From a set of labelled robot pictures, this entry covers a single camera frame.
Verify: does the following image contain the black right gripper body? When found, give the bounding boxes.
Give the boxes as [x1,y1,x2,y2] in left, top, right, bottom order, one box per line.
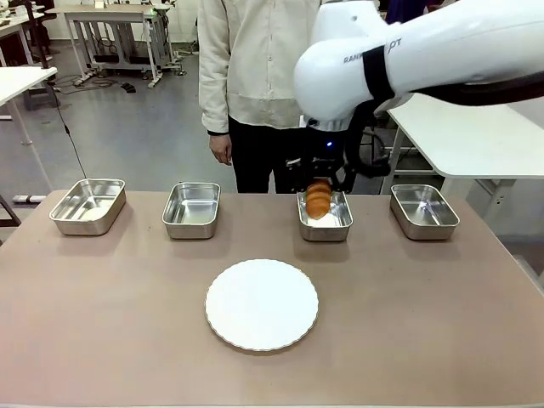
[303,127,348,175]

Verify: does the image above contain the golden brown croissant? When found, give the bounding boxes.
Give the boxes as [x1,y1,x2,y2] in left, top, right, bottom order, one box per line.
[305,178,332,221]

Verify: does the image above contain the person's right forearm cream sleeve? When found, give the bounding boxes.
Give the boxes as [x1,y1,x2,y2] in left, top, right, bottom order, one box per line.
[198,54,233,137]

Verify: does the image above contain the rectangular steel container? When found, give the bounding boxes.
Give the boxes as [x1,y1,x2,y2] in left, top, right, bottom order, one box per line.
[296,190,354,243]
[161,182,222,241]
[48,178,128,237]
[389,183,461,241]

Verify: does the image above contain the person's right hand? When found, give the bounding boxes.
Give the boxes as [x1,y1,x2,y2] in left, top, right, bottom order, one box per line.
[209,132,234,167]

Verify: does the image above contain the person's black trousers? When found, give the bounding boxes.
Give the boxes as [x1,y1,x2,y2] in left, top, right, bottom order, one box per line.
[228,114,308,195]

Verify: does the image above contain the person's cream button jacket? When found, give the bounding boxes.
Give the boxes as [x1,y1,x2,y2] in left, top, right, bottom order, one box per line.
[198,0,324,137]

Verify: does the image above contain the white scalloped gold-rimmed plate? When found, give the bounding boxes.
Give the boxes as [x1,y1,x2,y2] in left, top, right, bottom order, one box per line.
[205,258,320,352]

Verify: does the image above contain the white table with white legs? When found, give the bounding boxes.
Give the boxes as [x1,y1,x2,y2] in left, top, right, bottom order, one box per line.
[387,93,544,196]

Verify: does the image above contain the person in purple clothing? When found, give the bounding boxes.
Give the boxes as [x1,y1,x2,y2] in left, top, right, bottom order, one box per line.
[379,0,459,25]

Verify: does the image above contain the brown wooden chair part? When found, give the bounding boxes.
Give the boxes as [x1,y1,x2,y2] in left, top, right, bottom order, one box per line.
[0,193,22,247]

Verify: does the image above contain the white desk with slanted leg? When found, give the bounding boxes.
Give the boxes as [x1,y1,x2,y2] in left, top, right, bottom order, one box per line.
[0,65,59,192]

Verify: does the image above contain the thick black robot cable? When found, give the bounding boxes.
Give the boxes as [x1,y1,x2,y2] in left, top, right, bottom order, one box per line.
[343,71,544,179]

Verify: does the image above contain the black strap on arm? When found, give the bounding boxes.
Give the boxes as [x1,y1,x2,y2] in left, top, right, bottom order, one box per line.
[362,45,396,101]

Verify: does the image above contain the thin black floor cable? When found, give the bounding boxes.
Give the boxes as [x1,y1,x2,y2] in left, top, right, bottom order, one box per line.
[45,79,89,180]

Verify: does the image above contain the white-framed workbench with cables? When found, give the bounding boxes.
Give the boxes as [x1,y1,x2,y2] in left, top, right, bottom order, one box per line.
[45,3,188,89]

